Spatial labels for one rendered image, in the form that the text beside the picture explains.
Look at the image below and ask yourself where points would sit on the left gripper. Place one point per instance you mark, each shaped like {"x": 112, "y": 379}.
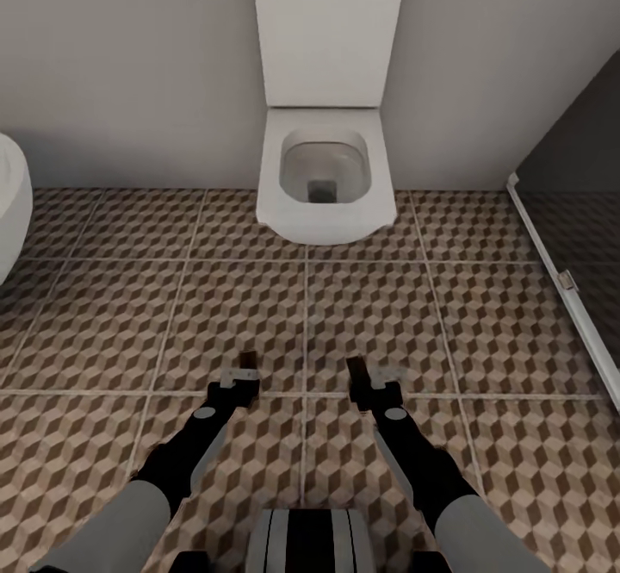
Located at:
{"x": 240, "y": 395}

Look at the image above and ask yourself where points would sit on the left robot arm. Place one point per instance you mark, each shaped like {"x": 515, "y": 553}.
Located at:
{"x": 121, "y": 536}

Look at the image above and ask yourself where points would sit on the toilet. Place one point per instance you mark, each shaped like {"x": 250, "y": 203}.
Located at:
{"x": 325, "y": 178}

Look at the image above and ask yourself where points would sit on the mousetrap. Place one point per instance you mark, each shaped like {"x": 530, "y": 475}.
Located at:
{"x": 358, "y": 371}
{"x": 248, "y": 360}

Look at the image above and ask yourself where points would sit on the shower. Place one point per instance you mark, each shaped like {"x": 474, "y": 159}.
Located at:
{"x": 588, "y": 333}

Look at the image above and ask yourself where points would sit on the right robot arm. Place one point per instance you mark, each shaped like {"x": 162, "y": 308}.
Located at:
{"x": 471, "y": 535}

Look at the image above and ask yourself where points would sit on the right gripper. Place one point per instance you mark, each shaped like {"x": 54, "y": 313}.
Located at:
{"x": 366, "y": 397}

